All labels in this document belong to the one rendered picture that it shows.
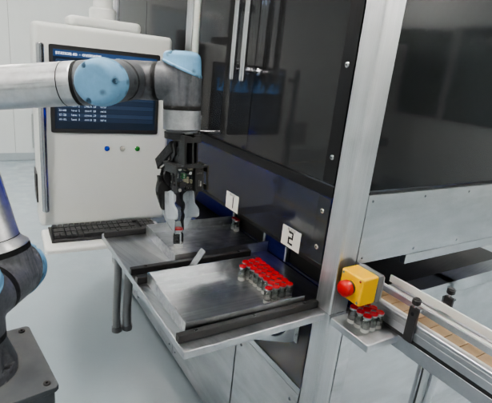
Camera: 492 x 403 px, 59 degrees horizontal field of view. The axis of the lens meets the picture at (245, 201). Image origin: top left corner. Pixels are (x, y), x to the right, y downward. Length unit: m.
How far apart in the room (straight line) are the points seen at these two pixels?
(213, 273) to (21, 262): 0.52
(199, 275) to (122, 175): 0.71
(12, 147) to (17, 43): 1.29
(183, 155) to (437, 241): 0.84
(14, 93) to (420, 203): 0.99
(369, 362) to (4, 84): 1.18
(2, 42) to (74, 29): 4.54
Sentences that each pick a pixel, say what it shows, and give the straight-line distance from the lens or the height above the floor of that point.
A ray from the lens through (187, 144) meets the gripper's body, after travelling 0.87.
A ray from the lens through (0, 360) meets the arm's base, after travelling 1.08.
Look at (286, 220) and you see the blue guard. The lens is 1.26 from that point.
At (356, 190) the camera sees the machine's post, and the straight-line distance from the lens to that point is 1.06.
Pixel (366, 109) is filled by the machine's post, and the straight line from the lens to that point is 1.02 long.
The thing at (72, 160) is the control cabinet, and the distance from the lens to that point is 1.79.
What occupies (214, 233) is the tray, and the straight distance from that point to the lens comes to 1.59.
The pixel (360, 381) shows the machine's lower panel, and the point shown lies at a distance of 1.45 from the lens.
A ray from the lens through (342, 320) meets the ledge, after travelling 1.18.
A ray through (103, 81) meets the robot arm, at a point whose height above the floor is 1.43.
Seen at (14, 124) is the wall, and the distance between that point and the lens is 6.35.
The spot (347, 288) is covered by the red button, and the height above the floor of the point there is 1.00.
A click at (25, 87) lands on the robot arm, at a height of 1.40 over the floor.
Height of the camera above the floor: 1.47
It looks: 17 degrees down
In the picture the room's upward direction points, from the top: 6 degrees clockwise
